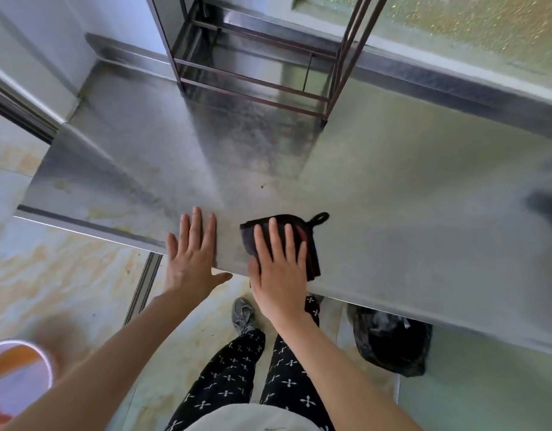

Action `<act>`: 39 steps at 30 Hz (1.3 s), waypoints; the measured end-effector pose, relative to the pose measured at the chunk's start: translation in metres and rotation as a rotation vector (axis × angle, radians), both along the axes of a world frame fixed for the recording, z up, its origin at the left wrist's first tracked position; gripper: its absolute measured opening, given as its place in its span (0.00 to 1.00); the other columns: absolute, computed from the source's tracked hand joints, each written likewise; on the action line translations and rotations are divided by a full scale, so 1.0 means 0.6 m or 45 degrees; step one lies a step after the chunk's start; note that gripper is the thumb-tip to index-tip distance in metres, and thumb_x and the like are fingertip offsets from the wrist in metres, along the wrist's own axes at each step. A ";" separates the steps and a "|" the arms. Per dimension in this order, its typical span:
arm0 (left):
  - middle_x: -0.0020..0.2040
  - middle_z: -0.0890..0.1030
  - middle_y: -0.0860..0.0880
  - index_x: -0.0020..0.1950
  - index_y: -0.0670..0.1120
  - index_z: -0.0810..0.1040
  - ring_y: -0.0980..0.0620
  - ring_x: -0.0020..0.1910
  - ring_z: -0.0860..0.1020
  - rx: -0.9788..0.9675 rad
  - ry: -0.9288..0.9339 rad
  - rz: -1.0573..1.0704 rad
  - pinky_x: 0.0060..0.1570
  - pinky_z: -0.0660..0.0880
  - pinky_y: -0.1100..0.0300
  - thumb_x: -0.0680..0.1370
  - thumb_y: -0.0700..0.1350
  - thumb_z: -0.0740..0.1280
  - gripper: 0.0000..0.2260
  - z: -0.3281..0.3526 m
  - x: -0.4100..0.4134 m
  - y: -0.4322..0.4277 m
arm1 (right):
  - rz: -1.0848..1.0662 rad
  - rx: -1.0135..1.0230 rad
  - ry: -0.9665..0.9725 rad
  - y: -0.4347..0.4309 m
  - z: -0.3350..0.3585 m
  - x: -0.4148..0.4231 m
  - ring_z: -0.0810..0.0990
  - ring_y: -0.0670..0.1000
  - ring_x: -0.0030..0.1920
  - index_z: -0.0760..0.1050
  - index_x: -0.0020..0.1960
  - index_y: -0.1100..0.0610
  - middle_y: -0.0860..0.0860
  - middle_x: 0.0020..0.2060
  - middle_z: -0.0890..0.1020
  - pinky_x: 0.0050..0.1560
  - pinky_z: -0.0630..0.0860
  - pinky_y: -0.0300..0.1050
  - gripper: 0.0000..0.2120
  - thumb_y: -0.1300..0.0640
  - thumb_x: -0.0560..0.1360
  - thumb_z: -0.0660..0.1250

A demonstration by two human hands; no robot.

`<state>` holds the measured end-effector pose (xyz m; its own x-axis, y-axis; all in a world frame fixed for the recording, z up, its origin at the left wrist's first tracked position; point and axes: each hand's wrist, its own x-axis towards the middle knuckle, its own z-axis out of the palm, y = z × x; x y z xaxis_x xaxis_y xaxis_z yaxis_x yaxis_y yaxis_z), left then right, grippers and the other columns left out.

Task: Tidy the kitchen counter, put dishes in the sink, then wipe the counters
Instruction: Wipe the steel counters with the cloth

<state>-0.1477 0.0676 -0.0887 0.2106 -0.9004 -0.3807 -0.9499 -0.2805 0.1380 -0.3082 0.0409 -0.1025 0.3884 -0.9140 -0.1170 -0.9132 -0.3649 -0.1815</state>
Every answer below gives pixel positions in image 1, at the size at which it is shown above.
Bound person's left hand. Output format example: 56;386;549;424
164;207;234;302

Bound person's right hand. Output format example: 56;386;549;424
248;217;309;329

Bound dark blue towel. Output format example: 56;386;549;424
239;212;330;282

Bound person's left forearm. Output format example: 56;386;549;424
1;287;215;431

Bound person's right forearm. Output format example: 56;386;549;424
272;311;424;431

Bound dark metal wire rack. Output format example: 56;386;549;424
143;0;391;127

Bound black shoe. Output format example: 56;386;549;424
230;297;260;337

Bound black patterned trousers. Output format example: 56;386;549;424
164;295;338;431

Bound black trash bin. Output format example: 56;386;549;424
346;305;434;378

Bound white shirt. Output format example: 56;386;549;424
180;402;323;431

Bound pink plastic basin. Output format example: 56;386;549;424
0;338;57;426

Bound pale green cabinet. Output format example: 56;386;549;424
397;327;552;431

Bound frosted glass window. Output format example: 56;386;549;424
293;0;552;76

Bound metal floor rail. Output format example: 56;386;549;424
123;252;164;326

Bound steel door rail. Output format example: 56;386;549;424
0;62;64;145

